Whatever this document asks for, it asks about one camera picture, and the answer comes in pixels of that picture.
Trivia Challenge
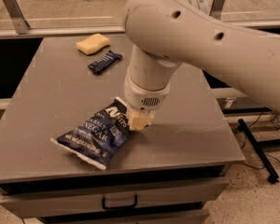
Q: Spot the black drawer handle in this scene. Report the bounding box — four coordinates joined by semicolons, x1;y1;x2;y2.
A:
101;195;138;211

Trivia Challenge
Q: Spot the yellow sponge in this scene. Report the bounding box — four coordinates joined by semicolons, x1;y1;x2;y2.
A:
76;34;110;55

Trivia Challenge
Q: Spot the grey cabinet drawer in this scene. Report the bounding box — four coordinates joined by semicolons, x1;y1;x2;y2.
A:
42;209;209;224
0;176;229;218

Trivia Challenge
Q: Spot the black floor stand bar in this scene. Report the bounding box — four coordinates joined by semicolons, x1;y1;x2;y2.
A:
238;119;279;184

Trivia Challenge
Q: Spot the black floor cable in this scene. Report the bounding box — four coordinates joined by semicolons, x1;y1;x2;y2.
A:
239;109;280;173

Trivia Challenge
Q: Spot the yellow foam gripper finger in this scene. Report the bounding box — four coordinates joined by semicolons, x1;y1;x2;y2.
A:
127;107;154;131

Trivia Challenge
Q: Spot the blue kettle chip bag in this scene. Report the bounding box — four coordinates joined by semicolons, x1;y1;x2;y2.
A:
50;97;129;170

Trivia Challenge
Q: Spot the metal rail bracket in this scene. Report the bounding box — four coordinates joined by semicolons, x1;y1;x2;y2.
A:
210;0;226;20
2;0;30;35

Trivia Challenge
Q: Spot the dark blue rxbar wrapper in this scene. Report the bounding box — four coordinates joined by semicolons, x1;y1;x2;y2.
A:
88;50;122;76

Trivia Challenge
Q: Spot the right metal rail bracket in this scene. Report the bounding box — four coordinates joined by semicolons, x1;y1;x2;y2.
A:
210;0;226;20

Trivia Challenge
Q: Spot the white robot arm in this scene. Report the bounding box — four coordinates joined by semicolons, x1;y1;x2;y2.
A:
123;0;280;131

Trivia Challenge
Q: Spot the left metal rail bracket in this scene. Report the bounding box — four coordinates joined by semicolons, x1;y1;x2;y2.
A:
2;0;30;35

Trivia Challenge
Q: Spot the lower grey cabinet drawer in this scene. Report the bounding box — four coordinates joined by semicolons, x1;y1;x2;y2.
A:
42;209;209;224

